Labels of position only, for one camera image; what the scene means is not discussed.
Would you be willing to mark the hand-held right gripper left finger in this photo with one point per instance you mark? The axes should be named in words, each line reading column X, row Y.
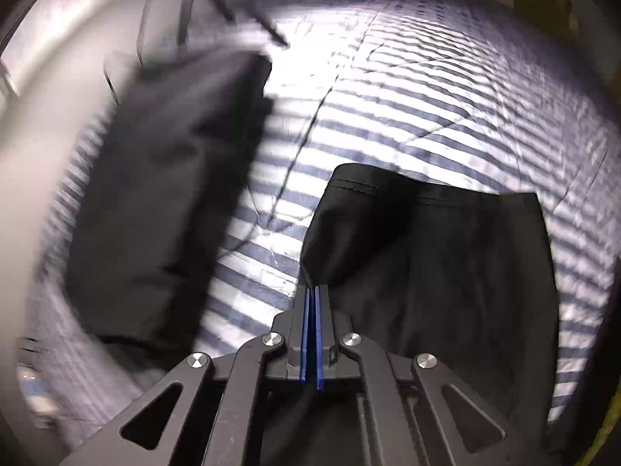
column 305, row 330

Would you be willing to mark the striped bed sheet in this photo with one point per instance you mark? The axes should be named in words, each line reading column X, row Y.
column 412, row 107

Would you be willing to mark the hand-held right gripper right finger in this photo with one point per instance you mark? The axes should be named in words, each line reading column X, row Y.
column 320, row 330

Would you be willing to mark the black pants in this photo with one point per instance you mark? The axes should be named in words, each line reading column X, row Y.
column 436, row 262

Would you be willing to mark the grey side ledge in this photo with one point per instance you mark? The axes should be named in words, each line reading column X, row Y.
column 58, row 58

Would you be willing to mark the folded black garment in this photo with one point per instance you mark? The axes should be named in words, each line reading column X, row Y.
column 160, row 194

